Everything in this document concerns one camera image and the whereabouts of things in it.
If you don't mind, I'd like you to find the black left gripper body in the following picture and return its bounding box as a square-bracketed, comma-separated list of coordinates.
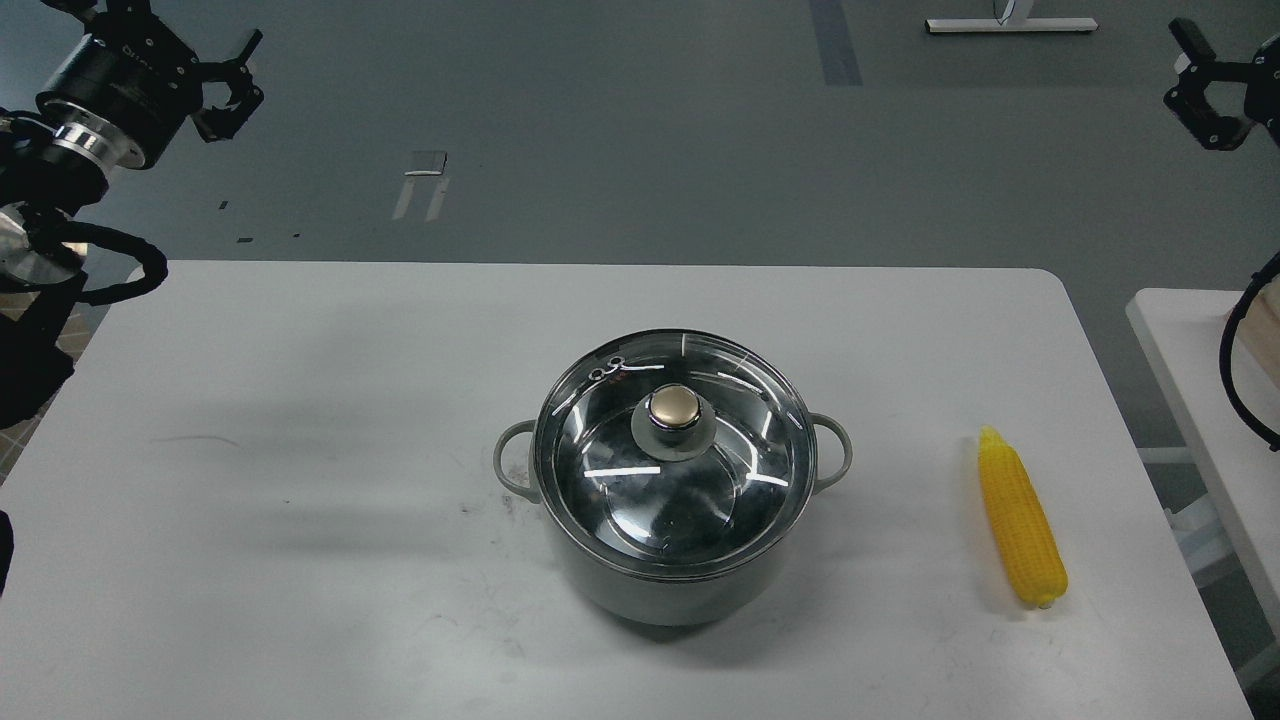
[36, 1, 204, 151]

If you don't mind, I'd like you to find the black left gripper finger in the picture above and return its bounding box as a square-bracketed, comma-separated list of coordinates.
[200, 28, 264, 76]
[192, 86, 264, 143]

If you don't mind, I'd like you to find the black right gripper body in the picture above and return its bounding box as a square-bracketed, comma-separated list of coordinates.
[1235, 35, 1279, 147]

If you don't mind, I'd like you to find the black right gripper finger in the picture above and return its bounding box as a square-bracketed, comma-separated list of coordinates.
[1169, 18, 1251, 81]
[1164, 85, 1254, 151]

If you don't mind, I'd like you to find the yellow corn cob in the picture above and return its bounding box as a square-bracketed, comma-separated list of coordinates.
[978, 425, 1069, 609]

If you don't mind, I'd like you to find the glass pot lid gold knob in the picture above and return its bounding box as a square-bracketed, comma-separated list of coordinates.
[530, 329, 827, 580]

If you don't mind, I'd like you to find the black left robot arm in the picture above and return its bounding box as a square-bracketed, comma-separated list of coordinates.
[1, 1, 264, 429]

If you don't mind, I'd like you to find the white stand base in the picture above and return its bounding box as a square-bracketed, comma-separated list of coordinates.
[925, 1, 1100, 35]

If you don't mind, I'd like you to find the white side table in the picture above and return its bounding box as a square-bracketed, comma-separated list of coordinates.
[1126, 288, 1279, 632]

